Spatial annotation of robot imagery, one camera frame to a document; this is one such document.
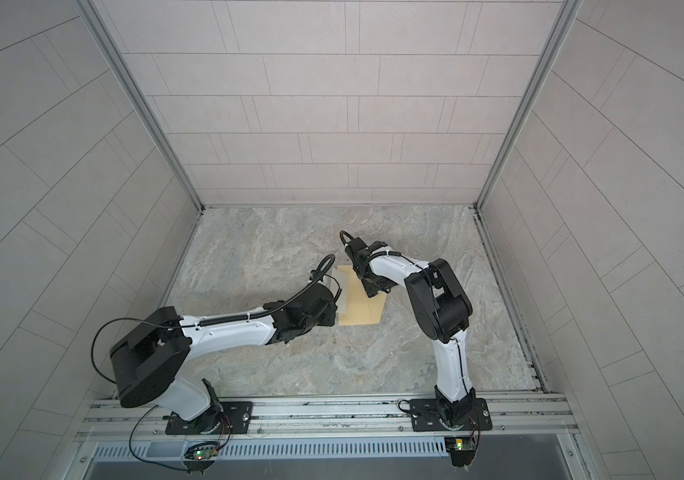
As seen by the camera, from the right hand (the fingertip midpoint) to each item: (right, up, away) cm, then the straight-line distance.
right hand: (383, 287), depth 96 cm
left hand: (-13, -3, -11) cm, 17 cm away
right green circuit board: (+15, -32, -28) cm, 45 cm away
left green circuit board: (-43, -31, -32) cm, 62 cm away
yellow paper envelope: (-8, -5, -7) cm, 12 cm away
